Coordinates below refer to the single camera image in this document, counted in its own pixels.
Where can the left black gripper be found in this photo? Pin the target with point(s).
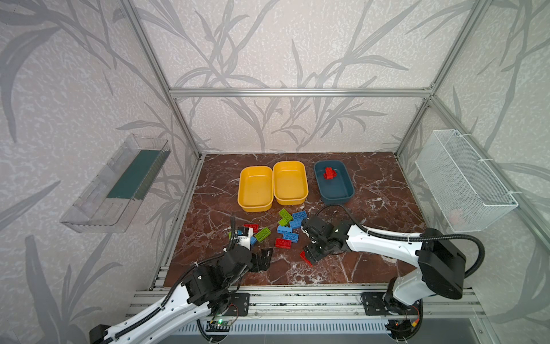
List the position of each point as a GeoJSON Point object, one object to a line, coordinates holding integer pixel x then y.
{"type": "Point", "coordinates": [256, 260]}

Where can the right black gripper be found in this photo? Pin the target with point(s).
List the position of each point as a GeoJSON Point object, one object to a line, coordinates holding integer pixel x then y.
{"type": "Point", "coordinates": [314, 246]}

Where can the green lego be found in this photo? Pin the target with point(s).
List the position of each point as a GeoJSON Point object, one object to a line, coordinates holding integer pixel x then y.
{"type": "Point", "coordinates": [262, 234]}
{"type": "Point", "coordinates": [286, 218]}

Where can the yellow plastic bin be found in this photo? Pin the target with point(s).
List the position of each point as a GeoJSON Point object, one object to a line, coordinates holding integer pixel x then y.
{"type": "Point", "coordinates": [255, 189]}
{"type": "Point", "coordinates": [290, 183]}

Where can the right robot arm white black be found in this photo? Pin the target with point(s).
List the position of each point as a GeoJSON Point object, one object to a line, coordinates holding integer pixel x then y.
{"type": "Point", "coordinates": [441, 261]}

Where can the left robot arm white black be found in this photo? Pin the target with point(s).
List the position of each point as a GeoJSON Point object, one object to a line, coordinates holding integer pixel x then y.
{"type": "Point", "coordinates": [202, 290]}

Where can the blue lego lower middle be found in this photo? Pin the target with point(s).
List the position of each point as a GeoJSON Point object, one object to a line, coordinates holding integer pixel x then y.
{"type": "Point", "coordinates": [292, 237]}

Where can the blue lego upper middle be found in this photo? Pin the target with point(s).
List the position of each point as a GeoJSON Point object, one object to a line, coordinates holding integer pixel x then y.
{"type": "Point", "coordinates": [296, 223]}

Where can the blue lego top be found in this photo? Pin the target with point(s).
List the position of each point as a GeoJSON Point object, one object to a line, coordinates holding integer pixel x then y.
{"type": "Point", "coordinates": [299, 215]}

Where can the dark teal plastic bin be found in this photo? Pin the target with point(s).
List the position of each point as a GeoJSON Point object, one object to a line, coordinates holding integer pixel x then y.
{"type": "Point", "coordinates": [336, 191]}

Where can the right wiring bundle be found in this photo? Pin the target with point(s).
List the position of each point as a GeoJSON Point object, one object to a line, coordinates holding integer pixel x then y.
{"type": "Point", "coordinates": [404, 324]}

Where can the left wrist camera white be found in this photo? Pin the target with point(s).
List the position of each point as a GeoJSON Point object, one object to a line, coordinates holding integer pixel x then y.
{"type": "Point", "coordinates": [244, 237]}

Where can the aluminium front rail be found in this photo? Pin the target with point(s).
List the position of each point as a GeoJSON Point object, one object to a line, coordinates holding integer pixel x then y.
{"type": "Point", "coordinates": [343, 301]}

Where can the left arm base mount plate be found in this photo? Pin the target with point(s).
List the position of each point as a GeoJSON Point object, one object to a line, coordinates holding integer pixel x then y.
{"type": "Point", "coordinates": [238, 306]}

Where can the left circuit board with wires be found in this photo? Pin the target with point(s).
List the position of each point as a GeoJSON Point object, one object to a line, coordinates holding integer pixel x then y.
{"type": "Point", "coordinates": [224, 321]}

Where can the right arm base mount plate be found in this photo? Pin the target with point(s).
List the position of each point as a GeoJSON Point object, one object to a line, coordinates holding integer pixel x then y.
{"type": "Point", "coordinates": [378, 303]}

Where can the clear plastic wall shelf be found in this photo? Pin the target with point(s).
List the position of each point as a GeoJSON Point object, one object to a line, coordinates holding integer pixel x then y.
{"type": "Point", "coordinates": [113, 198]}

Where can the white wire mesh basket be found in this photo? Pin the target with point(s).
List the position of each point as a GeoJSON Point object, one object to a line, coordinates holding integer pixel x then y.
{"type": "Point", "coordinates": [469, 194]}

